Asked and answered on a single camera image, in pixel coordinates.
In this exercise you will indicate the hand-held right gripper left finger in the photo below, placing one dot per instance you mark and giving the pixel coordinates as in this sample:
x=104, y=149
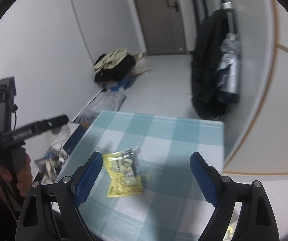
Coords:
x=88, y=178

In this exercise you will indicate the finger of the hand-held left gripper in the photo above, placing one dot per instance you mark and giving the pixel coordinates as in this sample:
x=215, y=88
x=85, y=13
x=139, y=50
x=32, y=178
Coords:
x=53, y=121

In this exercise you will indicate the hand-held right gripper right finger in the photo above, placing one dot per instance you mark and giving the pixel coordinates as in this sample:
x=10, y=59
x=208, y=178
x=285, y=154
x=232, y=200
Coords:
x=205, y=178

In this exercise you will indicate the yellow snack wrapper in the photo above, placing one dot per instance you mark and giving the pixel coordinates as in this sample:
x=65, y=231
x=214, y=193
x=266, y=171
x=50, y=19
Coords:
x=116, y=164

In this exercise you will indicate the person's left hand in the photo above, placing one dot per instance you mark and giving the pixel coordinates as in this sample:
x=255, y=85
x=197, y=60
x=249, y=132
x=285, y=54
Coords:
x=23, y=178

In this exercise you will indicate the white side cabinet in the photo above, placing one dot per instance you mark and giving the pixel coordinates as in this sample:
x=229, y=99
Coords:
x=77, y=135

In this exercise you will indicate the grey plastic bag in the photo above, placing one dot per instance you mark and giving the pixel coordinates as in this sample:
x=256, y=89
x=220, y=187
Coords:
x=103, y=103

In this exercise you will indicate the teal checked tablecloth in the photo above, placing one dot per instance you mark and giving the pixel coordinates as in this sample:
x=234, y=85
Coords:
x=171, y=135

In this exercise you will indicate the black clothes pile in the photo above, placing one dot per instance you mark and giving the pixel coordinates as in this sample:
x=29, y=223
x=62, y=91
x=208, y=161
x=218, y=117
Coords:
x=118, y=71

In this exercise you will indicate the beige jacket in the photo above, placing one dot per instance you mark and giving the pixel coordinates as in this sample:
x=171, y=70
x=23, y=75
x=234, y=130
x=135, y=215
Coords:
x=111, y=59

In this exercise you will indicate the black hanging bag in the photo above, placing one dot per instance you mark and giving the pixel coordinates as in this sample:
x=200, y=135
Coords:
x=206, y=75

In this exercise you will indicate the white cloth bag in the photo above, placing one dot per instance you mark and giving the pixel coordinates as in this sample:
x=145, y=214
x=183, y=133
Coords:
x=141, y=66

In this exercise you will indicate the silver folded umbrella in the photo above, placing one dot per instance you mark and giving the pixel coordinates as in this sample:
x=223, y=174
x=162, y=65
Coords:
x=230, y=75

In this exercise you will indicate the grey door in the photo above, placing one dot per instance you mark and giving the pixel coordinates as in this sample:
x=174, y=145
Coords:
x=156, y=20

